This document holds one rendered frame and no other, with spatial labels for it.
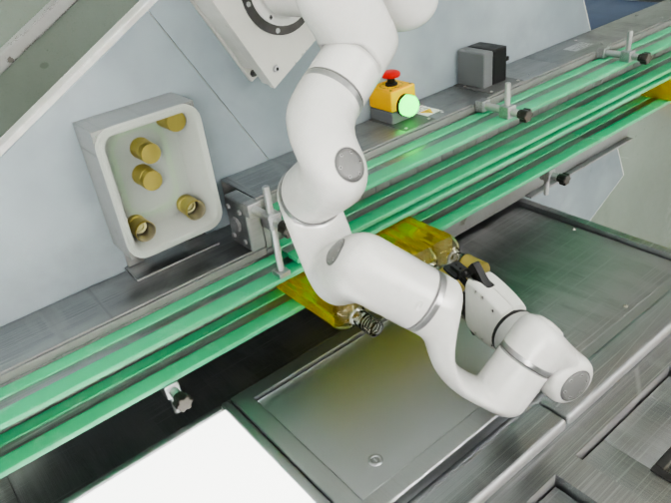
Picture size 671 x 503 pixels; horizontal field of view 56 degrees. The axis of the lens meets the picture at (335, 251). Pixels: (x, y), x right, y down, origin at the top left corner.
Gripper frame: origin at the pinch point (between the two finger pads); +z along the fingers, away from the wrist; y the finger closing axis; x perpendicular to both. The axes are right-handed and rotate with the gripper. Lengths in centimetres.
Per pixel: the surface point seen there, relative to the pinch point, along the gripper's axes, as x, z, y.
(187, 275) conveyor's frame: 41.2, 19.5, 6.1
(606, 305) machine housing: -32.2, -3.0, -16.1
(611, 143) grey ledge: -85, 51, -14
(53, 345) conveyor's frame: 64, 12, 6
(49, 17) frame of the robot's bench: 49, 86, 41
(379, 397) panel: 18.7, -5.4, -12.6
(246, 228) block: 29.3, 20.5, 11.0
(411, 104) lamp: -12.1, 34.0, 19.6
